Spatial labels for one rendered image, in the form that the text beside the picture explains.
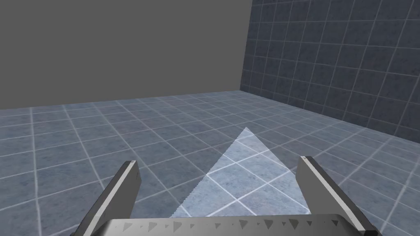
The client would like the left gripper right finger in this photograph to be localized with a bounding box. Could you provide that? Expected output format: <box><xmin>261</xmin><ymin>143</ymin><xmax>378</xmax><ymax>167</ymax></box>
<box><xmin>295</xmin><ymin>155</ymin><xmax>383</xmax><ymax>236</ymax></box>

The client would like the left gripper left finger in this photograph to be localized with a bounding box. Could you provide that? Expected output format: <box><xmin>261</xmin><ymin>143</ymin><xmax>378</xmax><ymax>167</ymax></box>
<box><xmin>71</xmin><ymin>160</ymin><xmax>142</xmax><ymax>236</ymax></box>

